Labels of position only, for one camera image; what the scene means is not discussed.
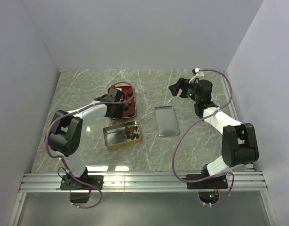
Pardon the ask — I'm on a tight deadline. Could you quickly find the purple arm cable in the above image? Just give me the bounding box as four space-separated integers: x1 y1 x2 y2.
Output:
172 68 236 208
45 81 135 210

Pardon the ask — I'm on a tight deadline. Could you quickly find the red rectangular tray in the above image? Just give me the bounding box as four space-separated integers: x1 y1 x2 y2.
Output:
107 85 137 119

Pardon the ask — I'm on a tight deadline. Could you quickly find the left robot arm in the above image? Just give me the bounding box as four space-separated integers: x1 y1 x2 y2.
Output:
45 88 125 189

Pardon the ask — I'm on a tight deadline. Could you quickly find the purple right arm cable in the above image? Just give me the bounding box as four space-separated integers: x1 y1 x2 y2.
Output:
172 68 236 208

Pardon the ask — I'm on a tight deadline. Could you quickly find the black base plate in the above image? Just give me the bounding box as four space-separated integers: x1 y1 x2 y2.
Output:
60 175 104 190
184 174 228 190

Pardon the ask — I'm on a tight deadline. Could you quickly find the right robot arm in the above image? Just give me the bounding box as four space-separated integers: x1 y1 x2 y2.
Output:
168 78 259 188

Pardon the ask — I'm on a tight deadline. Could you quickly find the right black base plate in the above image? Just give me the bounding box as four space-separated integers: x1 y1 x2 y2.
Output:
184 174 228 190

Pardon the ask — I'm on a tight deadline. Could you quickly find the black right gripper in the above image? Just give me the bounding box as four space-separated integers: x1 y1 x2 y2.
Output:
168 78 200 104

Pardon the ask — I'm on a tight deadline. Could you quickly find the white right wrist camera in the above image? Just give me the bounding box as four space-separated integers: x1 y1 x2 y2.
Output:
189 68 204 83

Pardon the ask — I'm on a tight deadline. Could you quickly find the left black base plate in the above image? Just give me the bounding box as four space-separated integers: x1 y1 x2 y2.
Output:
60 175 104 190

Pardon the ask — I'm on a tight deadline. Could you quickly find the gold tin box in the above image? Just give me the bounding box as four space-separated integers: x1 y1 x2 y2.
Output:
102 121 141 151

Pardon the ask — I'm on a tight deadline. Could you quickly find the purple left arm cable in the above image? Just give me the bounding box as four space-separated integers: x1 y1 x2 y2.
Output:
45 81 135 210

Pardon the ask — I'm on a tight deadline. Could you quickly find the black box under rail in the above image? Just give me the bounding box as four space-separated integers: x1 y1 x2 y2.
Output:
69 193 90 204

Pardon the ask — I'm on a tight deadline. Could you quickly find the silver tin lid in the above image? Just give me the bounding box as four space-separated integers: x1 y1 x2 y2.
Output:
155 106 180 137

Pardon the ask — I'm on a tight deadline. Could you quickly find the aluminium mounting rail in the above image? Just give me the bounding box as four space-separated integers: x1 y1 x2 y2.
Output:
19 171 268 193

